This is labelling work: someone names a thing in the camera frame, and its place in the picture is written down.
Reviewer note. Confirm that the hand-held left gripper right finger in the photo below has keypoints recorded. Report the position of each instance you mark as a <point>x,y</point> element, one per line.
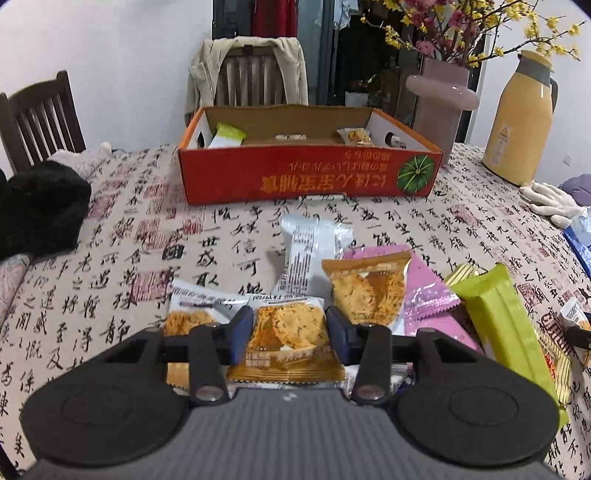
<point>339,334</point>

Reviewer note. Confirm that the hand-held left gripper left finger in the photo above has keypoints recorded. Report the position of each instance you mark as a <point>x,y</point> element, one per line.
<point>242,334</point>

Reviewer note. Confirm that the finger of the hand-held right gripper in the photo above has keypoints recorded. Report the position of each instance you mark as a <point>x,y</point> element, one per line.
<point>579,337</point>

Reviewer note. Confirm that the small white snack packet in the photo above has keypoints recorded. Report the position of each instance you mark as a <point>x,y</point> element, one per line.
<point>572,311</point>

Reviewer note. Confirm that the yellow and red snack packet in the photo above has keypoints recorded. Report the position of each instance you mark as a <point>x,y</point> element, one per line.
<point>556,355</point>

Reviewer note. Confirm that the orange-bottomed floss cake packet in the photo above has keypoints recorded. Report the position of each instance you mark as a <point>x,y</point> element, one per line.
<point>288,332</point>

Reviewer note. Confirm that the orange floss cake packet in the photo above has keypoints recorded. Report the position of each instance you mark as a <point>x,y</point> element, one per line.
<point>369,290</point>

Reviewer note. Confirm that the white-topped floss cake packet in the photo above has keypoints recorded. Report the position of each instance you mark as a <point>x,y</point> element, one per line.
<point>189,318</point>

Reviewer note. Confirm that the long green snack packet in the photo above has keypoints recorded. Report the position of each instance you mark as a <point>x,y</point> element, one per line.
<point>503,323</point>

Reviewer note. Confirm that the silver-white snack packet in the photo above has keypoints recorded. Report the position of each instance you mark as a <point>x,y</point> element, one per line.
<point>307,249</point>

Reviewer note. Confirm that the pink snack packet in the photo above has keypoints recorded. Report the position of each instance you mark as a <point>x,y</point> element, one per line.
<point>427,295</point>

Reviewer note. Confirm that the yellow striped snack packet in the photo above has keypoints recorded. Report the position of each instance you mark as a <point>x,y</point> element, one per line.
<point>461,275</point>

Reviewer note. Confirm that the red cardboard box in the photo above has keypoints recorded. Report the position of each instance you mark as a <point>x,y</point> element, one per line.
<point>323,175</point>

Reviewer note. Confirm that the blue plastic bag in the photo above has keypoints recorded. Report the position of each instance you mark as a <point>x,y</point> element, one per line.
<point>581,240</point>

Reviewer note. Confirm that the white glove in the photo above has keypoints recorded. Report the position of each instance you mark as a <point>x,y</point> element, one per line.
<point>549,203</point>

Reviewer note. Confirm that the green and white snack packet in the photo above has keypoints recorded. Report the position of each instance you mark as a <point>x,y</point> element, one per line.
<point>227,136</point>

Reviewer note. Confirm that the small orange cake packet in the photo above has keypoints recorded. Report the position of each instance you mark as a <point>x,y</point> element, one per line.
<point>355,135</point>

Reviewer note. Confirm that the small pale snack packet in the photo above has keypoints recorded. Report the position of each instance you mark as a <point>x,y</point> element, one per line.
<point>291,137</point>

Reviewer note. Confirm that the yellow thermos jug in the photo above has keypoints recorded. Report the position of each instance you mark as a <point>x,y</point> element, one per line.
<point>517,120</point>

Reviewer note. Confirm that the black fuzzy cloth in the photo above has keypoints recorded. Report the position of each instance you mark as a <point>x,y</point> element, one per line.
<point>41,207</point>

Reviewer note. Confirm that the pink ceramic vase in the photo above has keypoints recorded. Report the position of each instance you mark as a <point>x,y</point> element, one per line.
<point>438,110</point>

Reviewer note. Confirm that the brown slatted wooden chair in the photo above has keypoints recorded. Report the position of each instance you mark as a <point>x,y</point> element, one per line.
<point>251,78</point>

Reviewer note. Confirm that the beige jacket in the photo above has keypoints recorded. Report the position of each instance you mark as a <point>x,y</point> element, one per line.
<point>203,78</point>

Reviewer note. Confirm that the dark framed glass door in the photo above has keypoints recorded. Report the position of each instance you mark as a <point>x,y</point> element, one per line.
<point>341,60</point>

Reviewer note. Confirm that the dark wooden chair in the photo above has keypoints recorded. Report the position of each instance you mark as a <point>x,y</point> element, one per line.
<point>41,115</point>

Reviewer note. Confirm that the hanging red garment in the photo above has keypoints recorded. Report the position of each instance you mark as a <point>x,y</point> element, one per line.
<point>272,16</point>

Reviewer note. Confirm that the yellow and pink blossom branches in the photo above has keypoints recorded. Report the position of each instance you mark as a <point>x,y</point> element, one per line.
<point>443,27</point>

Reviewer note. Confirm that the hanging light blue shirt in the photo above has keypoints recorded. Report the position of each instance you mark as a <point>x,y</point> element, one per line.
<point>344,9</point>

